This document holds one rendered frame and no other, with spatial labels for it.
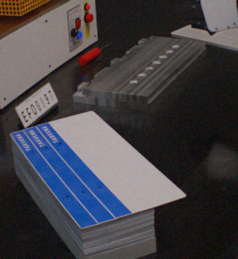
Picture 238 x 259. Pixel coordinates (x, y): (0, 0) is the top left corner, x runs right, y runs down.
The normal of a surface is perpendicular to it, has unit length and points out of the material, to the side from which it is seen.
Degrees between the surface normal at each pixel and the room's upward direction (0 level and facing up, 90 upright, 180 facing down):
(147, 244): 90
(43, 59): 90
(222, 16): 90
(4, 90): 90
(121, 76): 0
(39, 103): 65
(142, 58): 0
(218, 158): 0
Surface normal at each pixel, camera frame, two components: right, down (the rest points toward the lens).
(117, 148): -0.07, -0.90
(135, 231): 0.42, 0.37
